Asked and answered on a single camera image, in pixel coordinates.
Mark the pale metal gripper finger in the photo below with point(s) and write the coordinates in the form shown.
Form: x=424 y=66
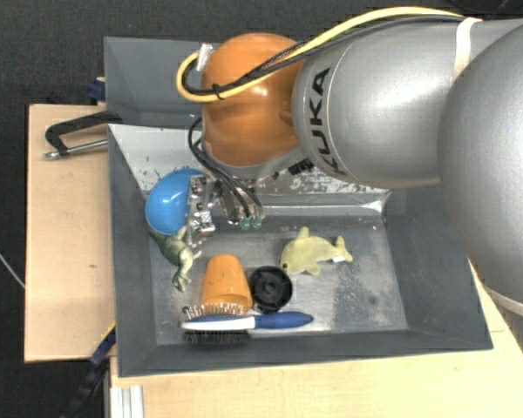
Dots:
x=192 y=231
x=205 y=218

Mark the green toy dinosaur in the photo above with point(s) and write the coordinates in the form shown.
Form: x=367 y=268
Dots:
x=181 y=257

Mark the blue ball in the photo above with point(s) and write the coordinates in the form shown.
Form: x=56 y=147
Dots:
x=165 y=203

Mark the orange cup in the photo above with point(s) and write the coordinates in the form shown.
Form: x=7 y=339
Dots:
x=224 y=279

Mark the black round lid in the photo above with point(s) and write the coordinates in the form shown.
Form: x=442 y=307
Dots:
x=271 y=289

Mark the blue and white hairbrush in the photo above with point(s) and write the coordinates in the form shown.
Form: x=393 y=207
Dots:
x=244 y=321

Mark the yellow plush dolphin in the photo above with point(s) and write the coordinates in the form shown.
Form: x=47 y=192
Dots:
x=307 y=253

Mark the brown cardboard board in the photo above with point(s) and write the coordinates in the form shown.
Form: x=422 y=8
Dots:
x=65 y=242

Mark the grey metal bin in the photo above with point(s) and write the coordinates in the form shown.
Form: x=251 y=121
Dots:
x=357 y=277

